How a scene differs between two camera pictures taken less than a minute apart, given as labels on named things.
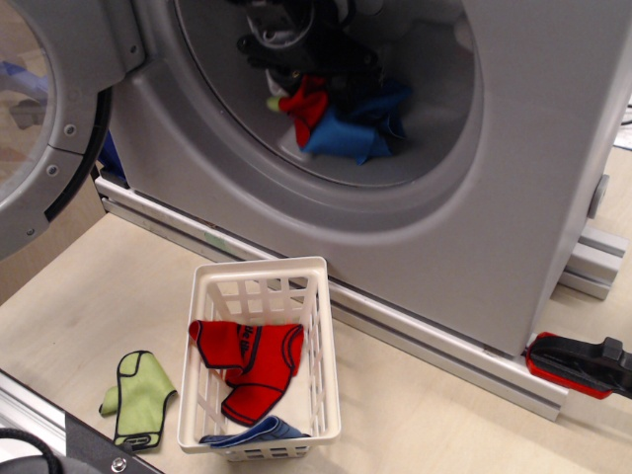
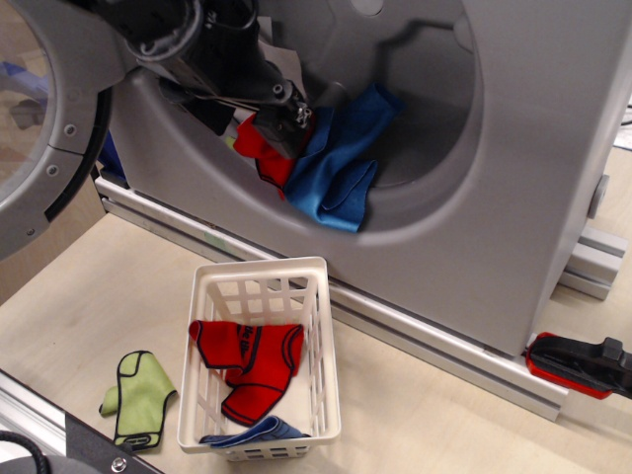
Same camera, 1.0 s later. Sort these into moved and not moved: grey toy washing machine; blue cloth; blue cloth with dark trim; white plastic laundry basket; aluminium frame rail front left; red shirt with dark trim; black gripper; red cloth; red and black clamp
Moved: black gripper; red cloth; blue cloth
Not moved: aluminium frame rail front left; red shirt with dark trim; white plastic laundry basket; grey toy washing machine; blue cloth with dark trim; red and black clamp
